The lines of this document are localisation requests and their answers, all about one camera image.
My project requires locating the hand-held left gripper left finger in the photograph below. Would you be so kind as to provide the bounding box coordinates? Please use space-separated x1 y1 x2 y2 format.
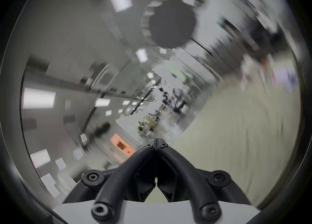
63 138 156 224

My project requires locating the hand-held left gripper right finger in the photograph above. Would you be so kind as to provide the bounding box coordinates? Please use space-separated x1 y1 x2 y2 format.
156 138 251 224

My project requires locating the bed with beige sheet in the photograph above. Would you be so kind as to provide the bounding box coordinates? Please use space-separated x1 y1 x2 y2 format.
146 58 304 210

